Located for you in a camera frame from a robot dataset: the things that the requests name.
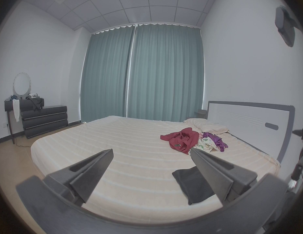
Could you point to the purple garment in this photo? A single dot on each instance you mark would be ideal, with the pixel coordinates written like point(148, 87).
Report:
point(218, 140)

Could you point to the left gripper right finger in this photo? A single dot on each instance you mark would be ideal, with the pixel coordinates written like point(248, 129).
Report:
point(212, 172)

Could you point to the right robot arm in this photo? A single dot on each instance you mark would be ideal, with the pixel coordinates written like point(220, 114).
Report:
point(301, 164)

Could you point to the dark red garment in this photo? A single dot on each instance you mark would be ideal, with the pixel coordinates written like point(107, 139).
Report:
point(183, 140)

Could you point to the white printed pyjama garment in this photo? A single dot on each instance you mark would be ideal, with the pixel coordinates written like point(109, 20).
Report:
point(206, 145)

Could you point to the dark dressing table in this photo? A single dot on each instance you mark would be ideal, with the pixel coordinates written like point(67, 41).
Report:
point(8, 106)

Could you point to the round white mirror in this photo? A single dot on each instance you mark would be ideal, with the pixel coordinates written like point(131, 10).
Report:
point(21, 84)

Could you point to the blue-green curtain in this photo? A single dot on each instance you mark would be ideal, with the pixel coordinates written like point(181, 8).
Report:
point(105, 74)
point(166, 72)

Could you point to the bed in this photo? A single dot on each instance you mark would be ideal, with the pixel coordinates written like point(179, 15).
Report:
point(129, 142)

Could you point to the cream pillow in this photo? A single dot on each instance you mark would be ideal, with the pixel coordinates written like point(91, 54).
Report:
point(207, 125)

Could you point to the dark grey garment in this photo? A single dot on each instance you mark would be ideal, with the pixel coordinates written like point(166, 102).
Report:
point(35, 103)

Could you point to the black T-shirt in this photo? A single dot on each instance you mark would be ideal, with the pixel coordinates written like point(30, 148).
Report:
point(190, 184)

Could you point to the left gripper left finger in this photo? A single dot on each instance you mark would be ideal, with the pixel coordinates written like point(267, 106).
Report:
point(93, 169)

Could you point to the grey bedside table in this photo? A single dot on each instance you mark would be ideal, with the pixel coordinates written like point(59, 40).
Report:
point(201, 113)

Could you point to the dark grey chest of drawers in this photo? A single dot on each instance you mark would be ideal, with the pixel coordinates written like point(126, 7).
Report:
point(44, 123)

